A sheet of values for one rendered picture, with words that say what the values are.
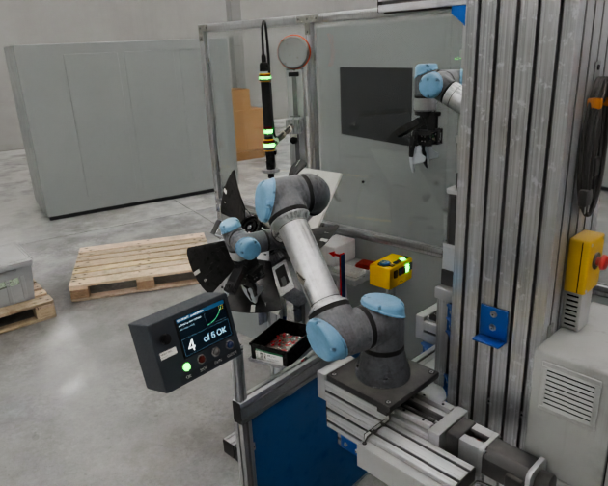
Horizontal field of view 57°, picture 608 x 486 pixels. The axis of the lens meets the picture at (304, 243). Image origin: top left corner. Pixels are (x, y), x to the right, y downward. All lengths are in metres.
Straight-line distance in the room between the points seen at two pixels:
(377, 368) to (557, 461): 0.47
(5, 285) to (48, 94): 3.21
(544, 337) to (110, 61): 6.65
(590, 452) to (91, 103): 6.77
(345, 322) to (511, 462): 0.49
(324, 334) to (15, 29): 13.02
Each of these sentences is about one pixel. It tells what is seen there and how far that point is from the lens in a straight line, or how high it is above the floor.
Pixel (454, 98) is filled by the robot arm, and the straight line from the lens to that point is 1.80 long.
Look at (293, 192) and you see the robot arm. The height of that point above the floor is 1.53.
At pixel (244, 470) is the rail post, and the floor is 0.60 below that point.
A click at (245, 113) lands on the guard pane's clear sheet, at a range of 3.36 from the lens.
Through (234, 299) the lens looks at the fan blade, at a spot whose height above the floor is 0.99.
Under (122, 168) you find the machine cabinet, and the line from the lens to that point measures 7.63.
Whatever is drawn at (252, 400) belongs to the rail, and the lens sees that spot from 1.87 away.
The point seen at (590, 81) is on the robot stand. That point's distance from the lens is 1.38.
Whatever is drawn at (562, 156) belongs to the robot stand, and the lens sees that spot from 1.31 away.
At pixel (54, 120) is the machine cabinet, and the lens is 7.42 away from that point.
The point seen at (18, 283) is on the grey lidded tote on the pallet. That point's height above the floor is 0.31.
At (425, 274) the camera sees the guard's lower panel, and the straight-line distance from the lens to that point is 2.75.
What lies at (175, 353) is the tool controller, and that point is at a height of 1.16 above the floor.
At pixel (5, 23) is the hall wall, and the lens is 14.05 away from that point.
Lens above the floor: 1.91
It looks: 19 degrees down
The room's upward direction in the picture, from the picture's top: 3 degrees counter-clockwise
